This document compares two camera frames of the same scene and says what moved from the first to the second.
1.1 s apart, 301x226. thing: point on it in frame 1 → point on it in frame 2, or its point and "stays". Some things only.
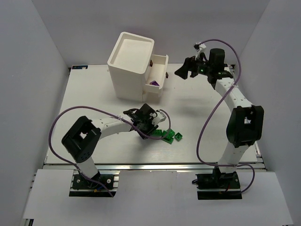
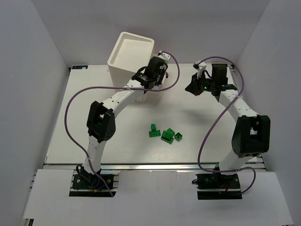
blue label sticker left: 79,67 stays
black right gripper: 192,67 → 193,85
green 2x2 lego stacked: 168,133 stays
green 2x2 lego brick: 157,132 stays
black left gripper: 148,128 → 162,76
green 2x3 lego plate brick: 168,140 stays
